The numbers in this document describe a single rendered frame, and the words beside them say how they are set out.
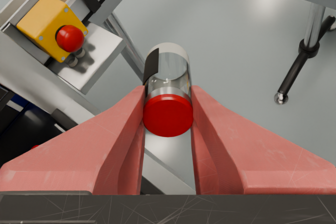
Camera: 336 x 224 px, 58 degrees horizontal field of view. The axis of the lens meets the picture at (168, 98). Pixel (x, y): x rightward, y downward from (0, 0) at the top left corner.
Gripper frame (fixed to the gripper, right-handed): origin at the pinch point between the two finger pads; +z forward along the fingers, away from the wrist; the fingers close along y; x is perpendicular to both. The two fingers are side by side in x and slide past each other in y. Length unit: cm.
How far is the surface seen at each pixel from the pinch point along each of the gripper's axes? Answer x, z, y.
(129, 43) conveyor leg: 29, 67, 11
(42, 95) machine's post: 21.4, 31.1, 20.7
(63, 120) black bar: 26.0, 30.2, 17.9
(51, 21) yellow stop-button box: 9.2, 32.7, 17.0
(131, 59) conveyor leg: 35, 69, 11
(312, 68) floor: 62, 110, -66
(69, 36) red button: 11.1, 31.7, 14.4
